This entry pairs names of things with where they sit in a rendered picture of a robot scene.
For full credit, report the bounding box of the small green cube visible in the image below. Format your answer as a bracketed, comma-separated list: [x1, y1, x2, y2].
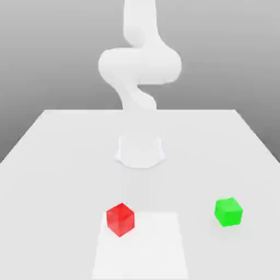
[214, 197, 244, 228]

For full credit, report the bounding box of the small red cube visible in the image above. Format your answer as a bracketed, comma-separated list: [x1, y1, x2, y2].
[106, 202, 136, 238]

